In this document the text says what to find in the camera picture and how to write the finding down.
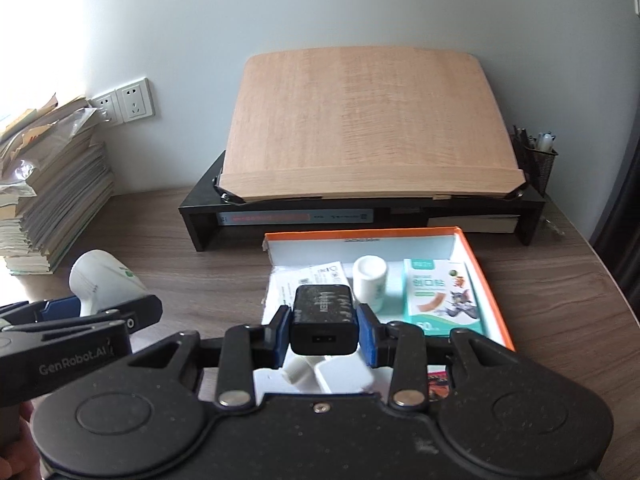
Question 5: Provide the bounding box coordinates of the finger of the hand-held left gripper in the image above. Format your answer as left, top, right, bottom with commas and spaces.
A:
0, 296, 82, 328
0, 294, 164, 343

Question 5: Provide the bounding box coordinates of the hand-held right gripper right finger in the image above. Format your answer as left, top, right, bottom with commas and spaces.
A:
356, 305, 516, 408

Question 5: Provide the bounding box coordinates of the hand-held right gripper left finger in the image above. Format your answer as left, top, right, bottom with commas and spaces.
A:
131, 305, 292, 408

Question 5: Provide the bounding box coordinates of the black charger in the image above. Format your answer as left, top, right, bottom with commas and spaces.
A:
290, 284, 362, 357

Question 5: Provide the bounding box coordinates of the white charger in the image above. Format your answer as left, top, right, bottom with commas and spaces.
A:
314, 355, 377, 395

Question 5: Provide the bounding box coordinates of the white plug-in repeller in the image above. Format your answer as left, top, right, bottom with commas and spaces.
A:
68, 249, 151, 317
352, 255, 389, 311

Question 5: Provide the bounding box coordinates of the small white green box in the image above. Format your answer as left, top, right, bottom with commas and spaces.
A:
270, 261, 351, 311

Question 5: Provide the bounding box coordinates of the teal bandage box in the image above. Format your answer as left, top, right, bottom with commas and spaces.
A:
401, 258, 487, 337

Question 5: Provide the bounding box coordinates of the orange cardboard box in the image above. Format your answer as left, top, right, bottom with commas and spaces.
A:
260, 226, 516, 401

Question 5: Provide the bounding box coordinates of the playing cards box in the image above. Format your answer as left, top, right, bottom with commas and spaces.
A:
426, 366, 453, 401

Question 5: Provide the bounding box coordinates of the person's left hand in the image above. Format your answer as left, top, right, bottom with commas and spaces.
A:
0, 402, 46, 480

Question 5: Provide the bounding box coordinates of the stack of books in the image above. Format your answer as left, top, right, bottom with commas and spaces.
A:
0, 92, 116, 276

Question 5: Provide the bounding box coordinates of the black desk riser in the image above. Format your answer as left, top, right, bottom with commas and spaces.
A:
178, 150, 547, 253

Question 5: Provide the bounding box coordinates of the blue red book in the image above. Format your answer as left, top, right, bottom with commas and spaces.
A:
216, 208, 374, 226

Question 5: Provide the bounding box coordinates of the wooden board stand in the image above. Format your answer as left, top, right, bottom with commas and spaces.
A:
220, 46, 526, 206

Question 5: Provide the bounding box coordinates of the black mesh pen holder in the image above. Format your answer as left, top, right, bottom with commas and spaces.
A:
512, 127, 559, 197

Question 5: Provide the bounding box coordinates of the white wall socket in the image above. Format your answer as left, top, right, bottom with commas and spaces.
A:
90, 89, 123, 128
116, 77, 156, 122

